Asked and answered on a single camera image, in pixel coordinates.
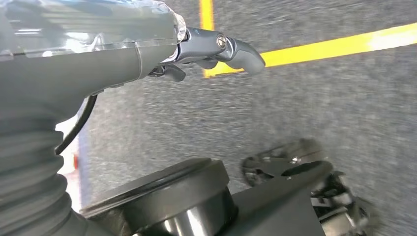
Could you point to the yellow floor tape square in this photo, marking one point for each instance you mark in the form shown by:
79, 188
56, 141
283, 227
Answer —
325, 47

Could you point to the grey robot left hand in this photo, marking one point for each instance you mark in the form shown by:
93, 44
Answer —
81, 65

